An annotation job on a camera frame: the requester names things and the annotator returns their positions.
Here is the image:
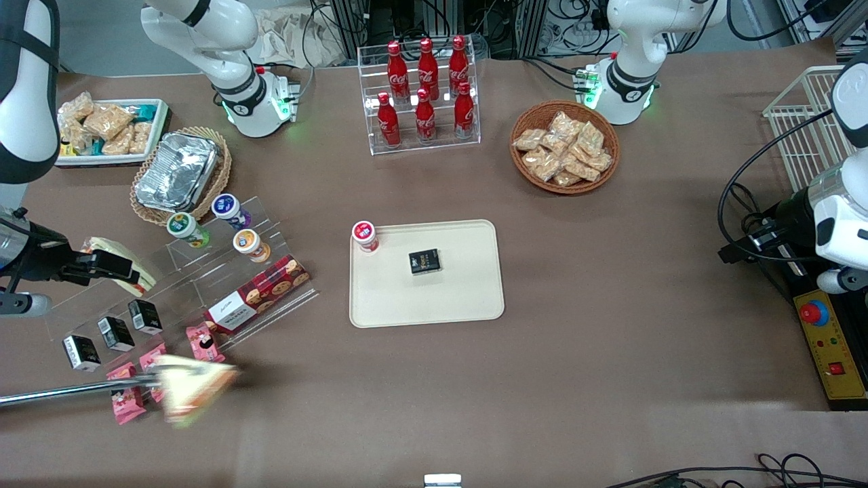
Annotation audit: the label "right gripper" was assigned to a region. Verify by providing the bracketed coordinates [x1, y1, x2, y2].
[5, 224, 142, 286]

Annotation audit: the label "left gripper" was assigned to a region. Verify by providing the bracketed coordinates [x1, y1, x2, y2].
[717, 190, 868, 272]

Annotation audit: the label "long metal rod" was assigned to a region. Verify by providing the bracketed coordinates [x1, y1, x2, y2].
[0, 377, 165, 408]

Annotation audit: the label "beige plastic serving tray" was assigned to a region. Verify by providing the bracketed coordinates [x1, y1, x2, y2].
[349, 219, 506, 329]

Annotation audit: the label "small black carton box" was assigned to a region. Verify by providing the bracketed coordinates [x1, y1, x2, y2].
[408, 249, 443, 276]
[127, 299, 164, 336]
[97, 316, 136, 352]
[62, 335, 102, 373]

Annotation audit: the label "clear acrylic stepped shelf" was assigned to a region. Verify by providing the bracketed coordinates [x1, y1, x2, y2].
[43, 195, 321, 354]

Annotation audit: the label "small green-capped bottle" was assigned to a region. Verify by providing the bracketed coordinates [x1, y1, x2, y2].
[167, 211, 211, 249]

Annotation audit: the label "pink snack pack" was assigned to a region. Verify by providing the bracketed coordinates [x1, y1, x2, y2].
[186, 323, 226, 365]
[106, 362, 147, 426]
[138, 343, 170, 405]

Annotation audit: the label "bagged brown snack pack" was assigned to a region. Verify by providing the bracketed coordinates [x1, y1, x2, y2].
[129, 121, 154, 155]
[102, 127, 134, 157]
[83, 103, 135, 141]
[58, 91, 95, 126]
[60, 122, 92, 153]

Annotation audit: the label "yellow emergency stop box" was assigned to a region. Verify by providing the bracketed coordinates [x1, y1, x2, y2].
[793, 289, 868, 401]

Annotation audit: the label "small purple-capped bottle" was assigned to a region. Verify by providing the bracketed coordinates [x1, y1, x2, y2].
[211, 193, 252, 230]

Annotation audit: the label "small orange-capped bottle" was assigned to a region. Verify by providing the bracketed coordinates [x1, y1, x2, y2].
[233, 228, 272, 264]

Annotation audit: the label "white rectangular plastic bin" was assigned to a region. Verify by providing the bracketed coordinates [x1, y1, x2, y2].
[54, 98, 171, 168]

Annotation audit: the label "light oval wicker basket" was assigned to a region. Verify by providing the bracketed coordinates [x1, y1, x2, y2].
[130, 126, 233, 226]

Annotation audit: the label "red cookie box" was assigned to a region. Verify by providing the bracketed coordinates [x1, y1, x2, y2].
[204, 255, 311, 335]

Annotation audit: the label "brown round wicker basket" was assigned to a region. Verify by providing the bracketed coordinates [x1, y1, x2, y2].
[510, 100, 620, 196]

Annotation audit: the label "small red-capped bottle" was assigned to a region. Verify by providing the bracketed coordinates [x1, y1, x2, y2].
[351, 220, 380, 253]

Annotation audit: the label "crumpled beige paper bag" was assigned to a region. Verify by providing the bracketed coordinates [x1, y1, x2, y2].
[252, 8, 348, 69]

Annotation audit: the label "red cola bottle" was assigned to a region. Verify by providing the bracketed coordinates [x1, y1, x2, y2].
[415, 88, 437, 144]
[454, 81, 476, 140]
[418, 37, 439, 101]
[449, 35, 470, 96]
[387, 41, 410, 104]
[377, 92, 401, 148]

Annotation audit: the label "clear acrylic bottle rack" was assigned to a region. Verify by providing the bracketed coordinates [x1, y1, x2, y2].
[357, 41, 481, 157]

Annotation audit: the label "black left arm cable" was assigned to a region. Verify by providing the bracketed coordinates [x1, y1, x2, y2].
[717, 107, 836, 266]

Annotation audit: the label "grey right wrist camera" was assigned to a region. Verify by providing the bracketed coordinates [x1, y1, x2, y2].
[0, 291, 52, 317]

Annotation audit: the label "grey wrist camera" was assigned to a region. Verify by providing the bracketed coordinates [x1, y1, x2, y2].
[816, 267, 868, 296]
[0, 291, 52, 317]

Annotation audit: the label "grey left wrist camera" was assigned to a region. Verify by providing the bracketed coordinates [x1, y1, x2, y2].
[816, 267, 868, 296]

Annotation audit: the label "white wire basket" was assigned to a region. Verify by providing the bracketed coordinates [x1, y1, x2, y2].
[762, 65, 856, 195]

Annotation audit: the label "black floor cables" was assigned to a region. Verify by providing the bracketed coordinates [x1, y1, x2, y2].
[606, 452, 868, 488]

